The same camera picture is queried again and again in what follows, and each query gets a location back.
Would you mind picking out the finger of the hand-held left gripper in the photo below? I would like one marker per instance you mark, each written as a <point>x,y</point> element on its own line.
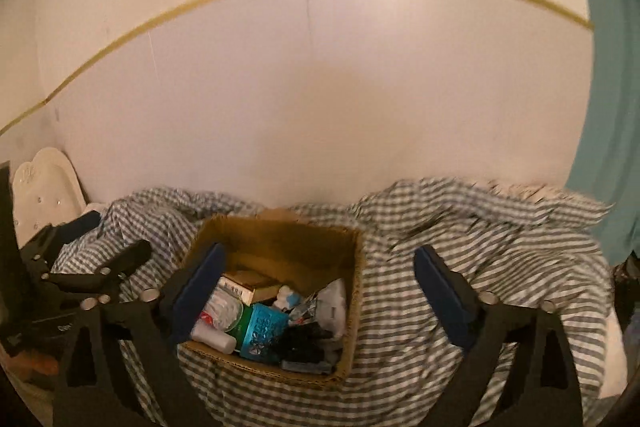
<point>97,294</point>
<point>127,257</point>

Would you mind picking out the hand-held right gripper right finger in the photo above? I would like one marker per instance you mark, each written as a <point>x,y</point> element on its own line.
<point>445,299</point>

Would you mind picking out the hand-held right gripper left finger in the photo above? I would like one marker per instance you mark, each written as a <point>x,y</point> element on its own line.
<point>200,292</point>

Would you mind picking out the brown cardboard box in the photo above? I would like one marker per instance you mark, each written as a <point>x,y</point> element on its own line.
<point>280,237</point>

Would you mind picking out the white printed packet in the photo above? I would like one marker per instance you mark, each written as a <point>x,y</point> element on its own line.
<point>332,307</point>

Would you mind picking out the person's left hand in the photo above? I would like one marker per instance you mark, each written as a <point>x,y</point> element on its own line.
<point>35,362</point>

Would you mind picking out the clear wrapped white pack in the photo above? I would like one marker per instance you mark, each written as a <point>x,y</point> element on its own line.
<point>225,309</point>

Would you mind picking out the white labelled box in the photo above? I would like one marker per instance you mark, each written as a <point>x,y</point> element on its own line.
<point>237,289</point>

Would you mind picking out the white plastic bottle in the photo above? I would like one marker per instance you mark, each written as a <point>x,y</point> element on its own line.
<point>215,336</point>

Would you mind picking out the dark blue cloth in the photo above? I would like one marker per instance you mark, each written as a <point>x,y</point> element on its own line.
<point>85,222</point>

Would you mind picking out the tan flat box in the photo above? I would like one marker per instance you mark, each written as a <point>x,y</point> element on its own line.
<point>260,282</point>

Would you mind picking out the white moulded plastic panel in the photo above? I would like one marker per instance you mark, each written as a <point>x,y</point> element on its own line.
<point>45,187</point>

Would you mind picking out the grey checked blanket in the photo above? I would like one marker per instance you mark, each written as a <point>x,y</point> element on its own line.
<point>500,247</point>

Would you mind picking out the green printed box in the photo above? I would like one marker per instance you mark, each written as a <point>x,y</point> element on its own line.
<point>265,332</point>

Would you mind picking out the small white bottle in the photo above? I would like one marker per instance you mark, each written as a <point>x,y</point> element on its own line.
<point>286,298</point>

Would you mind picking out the silver foil packet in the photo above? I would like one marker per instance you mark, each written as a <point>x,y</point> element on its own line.
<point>305,309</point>

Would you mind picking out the black plastic object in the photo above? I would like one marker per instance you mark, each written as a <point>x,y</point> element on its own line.
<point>305,339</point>

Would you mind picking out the teal curtain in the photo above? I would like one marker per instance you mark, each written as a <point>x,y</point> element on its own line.
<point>610,107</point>

